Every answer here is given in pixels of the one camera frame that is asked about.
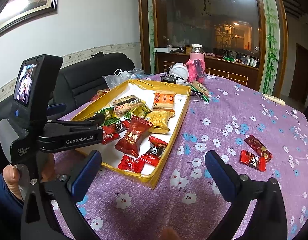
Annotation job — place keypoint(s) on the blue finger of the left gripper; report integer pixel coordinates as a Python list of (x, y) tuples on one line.
[(56, 109)]

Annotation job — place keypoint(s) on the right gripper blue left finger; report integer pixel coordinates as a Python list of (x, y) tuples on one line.
[(82, 175)]

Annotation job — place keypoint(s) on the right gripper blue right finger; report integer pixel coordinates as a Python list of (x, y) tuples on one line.
[(225, 177)]

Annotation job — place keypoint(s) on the small red candy packet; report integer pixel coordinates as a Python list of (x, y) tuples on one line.
[(110, 133)]

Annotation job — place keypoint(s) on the dark red date snack pack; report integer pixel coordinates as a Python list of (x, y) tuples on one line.
[(134, 136)]

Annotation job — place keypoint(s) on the green pea snack packet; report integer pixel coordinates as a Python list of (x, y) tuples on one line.
[(109, 116)]

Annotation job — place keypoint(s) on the red black candy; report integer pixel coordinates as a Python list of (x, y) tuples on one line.
[(154, 154)]

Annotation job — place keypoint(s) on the brown label cracker pack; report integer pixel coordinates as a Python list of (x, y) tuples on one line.
[(123, 105)]

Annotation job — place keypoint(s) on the yellow green pea snack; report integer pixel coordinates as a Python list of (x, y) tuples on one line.
[(139, 111)]

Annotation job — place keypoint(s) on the yellow sandwich cracker pack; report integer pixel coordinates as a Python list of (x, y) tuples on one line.
[(159, 121)]

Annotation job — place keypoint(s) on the orange soda cracker pack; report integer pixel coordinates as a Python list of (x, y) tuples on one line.
[(164, 101)]

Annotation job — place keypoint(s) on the person left hand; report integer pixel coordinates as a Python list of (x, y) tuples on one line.
[(11, 178)]

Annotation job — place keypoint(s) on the red black candy packet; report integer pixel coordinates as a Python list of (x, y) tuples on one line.
[(253, 161)]

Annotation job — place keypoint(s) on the black sofa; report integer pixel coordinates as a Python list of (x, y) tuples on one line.
[(76, 85)]

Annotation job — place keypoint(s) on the dark maroon chocolate packet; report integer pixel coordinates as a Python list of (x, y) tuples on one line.
[(259, 148)]

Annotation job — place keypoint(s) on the red plastic bag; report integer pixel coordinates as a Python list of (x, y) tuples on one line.
[(99, 93)]

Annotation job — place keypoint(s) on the clear plastic bag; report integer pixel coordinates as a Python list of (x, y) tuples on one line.
[(120, 76)]

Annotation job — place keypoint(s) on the cream tube on table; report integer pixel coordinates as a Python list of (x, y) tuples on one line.
[(273, 99)]

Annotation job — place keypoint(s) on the green biscuit packet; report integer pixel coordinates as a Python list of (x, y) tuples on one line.
[(200, 91)]

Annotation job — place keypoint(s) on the white round container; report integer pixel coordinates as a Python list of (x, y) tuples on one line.
[(180, 72)]

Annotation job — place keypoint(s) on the pink sleeved glass bottle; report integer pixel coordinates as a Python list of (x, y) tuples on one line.
[(196, 64)]

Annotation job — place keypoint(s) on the framed wall picture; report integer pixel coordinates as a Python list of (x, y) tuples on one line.
[(18, 12)]

